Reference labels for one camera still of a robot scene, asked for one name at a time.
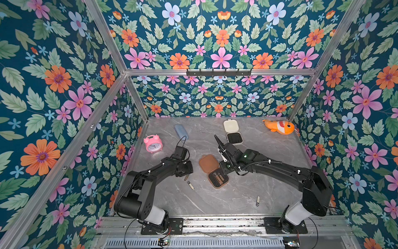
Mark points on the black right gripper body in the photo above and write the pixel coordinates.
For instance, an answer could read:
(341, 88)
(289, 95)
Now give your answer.
(228, 154)

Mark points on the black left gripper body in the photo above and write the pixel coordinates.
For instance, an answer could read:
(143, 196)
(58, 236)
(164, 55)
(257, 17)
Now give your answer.
(186, 168)

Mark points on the brown clipper case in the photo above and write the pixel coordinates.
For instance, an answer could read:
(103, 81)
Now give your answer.
(210, 166)

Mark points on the cream clipper case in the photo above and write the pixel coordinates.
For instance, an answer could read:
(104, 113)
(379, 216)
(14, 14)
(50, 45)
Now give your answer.
(233, 134)

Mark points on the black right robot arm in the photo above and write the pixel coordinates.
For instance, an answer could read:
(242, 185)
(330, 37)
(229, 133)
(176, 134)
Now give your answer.
(311, 182)

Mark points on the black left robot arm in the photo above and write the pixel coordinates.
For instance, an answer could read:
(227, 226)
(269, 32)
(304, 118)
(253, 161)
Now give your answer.
(136, 195)

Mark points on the small cream nail clipper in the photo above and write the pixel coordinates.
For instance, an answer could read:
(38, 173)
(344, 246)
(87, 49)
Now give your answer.
(191, 186)

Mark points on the blue denim pouch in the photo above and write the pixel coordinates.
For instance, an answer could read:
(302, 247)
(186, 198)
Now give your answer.
(181, 131)

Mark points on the pink alarm clock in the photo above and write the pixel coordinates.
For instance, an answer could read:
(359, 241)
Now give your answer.
(153, 144)

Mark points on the orange clownfish plush toy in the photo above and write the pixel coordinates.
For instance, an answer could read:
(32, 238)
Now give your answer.
(282, 127)

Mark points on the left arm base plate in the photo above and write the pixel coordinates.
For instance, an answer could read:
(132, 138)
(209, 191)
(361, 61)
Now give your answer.
(161, 226)

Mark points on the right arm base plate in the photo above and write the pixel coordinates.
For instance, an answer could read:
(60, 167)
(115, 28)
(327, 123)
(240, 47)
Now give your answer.
(284, 225)

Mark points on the black hook rail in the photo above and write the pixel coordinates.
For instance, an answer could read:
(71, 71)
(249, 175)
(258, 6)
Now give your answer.
(219, 72)

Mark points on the aluminium front rail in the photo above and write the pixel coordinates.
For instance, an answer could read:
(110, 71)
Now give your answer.
(260, 225)

